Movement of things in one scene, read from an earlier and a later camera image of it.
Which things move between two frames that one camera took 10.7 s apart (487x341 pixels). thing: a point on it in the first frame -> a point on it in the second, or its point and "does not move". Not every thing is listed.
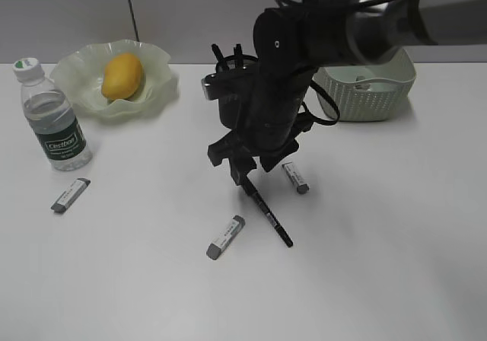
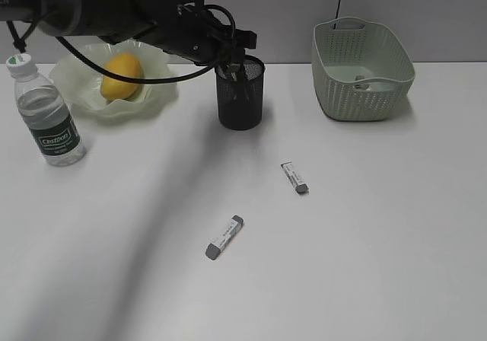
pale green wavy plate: (79, 71) does not move
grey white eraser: (302, 188) does not move
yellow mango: (122, 77) does not move
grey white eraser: (68, 197) -> (234, 67)
